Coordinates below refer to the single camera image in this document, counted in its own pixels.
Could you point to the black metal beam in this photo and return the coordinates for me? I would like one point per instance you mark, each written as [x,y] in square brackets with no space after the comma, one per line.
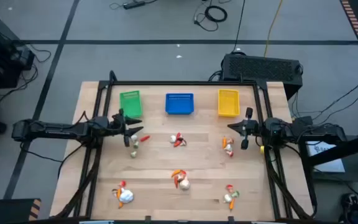
[343,149]

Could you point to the brown-capped toy mushroom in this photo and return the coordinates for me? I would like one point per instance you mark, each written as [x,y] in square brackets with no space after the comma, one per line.
[115,191]
[183,142]

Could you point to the large cream toy garlic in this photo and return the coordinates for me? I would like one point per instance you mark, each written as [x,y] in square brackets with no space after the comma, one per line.
[184,184]

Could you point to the green plastic basket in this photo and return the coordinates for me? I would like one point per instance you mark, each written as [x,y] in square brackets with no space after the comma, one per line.
[130,104]

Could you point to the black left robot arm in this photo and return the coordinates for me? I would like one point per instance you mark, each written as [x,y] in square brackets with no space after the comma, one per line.
[57,130]

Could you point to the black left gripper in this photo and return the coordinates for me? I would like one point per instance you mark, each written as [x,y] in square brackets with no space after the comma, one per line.
[118,126]

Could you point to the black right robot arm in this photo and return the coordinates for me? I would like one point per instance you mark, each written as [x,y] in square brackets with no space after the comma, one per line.
[291,130]

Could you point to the black box yellow stripes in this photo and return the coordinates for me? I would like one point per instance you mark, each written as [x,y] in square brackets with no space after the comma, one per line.
[8,211]

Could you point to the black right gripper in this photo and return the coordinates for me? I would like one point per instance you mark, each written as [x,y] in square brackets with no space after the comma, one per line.
[253,127]

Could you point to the black power strip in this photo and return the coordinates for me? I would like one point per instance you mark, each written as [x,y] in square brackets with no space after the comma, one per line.
[134,4]

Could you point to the orange toy carrot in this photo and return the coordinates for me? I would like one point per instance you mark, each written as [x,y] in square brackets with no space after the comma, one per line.
[232,204]
[119,193]
[224,142]
[121,204]

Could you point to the orange toy chili pepper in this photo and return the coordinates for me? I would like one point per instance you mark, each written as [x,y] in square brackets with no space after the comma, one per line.
[175,173]

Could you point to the yellow plastic basket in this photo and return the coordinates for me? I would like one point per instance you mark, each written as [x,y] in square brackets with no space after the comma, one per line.
[228,102]

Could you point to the blue plastic basket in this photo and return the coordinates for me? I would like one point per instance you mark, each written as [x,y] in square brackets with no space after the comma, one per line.
[179,104]

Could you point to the large white toy garlic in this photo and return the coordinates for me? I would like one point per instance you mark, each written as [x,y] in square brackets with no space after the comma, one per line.
[126,196]

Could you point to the white paper sheet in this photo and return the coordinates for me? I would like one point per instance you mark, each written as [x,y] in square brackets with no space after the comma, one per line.
[325,155]

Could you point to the black metal side cart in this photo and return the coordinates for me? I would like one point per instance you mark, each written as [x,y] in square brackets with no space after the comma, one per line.
[337,177]

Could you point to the beige toy mushroom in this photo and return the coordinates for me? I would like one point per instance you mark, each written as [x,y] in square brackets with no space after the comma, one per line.
[230,141]
[180,178]

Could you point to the black computer case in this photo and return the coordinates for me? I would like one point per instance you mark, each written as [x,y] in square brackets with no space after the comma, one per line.
[261,70]

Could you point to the black metal table frame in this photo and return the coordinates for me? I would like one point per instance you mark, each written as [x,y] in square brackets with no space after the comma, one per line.
[182,83]

